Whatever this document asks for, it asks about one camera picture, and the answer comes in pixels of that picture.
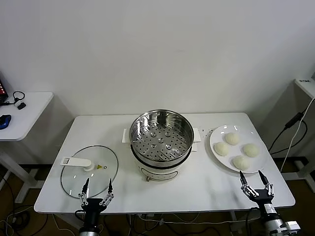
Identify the black monitor red display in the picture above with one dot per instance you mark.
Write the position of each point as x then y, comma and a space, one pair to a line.
2, 91

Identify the white desk with feet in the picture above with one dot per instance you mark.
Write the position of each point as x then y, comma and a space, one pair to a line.
305, 84

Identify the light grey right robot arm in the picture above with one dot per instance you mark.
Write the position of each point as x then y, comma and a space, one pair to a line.
273, 221

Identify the blue computer mouse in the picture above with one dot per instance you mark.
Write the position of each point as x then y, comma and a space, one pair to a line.
5, 121

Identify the white round plate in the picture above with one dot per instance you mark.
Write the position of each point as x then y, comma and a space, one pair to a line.
225, 161

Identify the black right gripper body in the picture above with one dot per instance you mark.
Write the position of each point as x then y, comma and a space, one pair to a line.
263, 197

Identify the glass pot lid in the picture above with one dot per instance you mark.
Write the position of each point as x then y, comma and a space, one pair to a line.
73, 179

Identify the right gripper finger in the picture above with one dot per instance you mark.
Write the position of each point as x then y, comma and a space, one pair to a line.
267, 184
245, 184

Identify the white side table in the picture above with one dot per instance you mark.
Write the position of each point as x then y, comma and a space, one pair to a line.
32, 115

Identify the white steamed baozi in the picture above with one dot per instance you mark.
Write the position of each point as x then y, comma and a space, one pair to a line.
242, 162
232, 138
251, 150
222, 148

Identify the small black device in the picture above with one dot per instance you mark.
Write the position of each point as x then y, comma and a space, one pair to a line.
21, 106

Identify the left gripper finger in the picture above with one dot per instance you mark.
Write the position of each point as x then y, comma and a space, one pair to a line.
109, 192
85, 191

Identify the stainless steel steamer basket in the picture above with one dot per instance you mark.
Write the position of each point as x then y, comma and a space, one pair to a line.
160, 145

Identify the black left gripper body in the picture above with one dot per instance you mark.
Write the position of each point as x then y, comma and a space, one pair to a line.
92, 206

